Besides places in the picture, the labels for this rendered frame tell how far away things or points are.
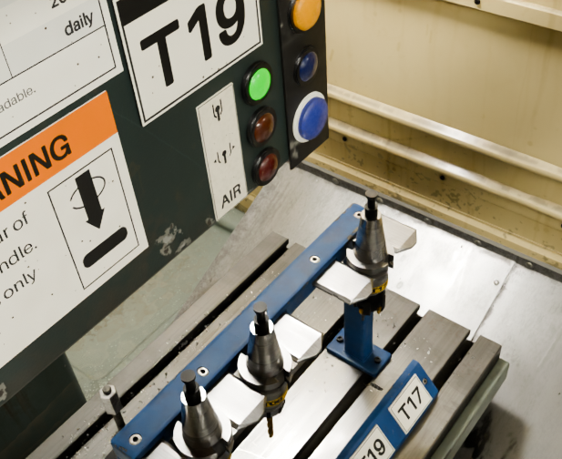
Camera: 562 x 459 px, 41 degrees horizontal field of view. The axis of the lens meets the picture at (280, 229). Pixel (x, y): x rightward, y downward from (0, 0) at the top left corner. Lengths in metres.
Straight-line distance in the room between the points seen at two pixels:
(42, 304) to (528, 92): 1.03
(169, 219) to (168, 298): 1.41
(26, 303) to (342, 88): 1.19
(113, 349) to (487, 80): 1.01
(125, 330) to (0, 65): 1.50
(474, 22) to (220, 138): 0.89
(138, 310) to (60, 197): 1.47
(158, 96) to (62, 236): 0.09
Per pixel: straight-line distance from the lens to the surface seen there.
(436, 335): 1.32
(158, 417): 0.86
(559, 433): 1.44
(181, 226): 0.45
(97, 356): 1.78
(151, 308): 1.83
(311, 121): 0.50
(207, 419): 0.80
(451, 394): 1.26
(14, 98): 0.34
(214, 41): 0.42
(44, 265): 0.39
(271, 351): 0.84
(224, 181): 0.46
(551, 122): 1.32
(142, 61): 0.38
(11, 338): 0.40
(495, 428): 1.44
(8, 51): 0.33
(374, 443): 1.15
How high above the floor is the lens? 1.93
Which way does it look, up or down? 44 degrees down
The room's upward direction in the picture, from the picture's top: 6 degrees counter-clockwise
